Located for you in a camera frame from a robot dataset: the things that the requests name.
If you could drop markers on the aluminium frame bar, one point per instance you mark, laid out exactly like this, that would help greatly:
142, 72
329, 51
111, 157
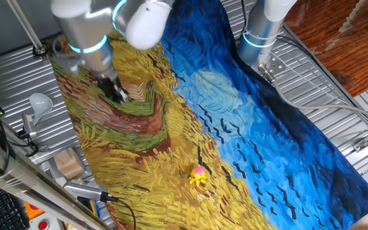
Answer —
27, 182

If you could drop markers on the large wooden block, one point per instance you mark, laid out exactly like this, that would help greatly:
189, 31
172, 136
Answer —
69, 163

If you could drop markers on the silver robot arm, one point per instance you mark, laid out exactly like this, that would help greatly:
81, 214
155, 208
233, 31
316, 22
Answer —
85, 28

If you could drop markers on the silver depth camera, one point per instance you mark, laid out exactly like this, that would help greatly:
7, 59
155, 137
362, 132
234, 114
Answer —
85, 190
28, 126

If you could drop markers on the yellow toy with pink star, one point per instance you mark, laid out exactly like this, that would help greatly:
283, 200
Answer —
198, 175

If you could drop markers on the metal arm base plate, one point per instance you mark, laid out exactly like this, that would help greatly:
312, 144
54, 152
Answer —
276, 65

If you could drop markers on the painted wheatfield tablecloth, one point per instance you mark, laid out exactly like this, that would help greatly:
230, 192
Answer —
235, 127

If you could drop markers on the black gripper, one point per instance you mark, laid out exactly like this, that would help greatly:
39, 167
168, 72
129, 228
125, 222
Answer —
107, 84

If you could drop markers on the orange box with red button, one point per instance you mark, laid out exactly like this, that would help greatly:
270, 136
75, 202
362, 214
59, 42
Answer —
32, 211

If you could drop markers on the grey box with red button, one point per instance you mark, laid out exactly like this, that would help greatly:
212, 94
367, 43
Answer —
43, 225

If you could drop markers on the grey metal pole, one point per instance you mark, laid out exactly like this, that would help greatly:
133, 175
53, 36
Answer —
24, 22

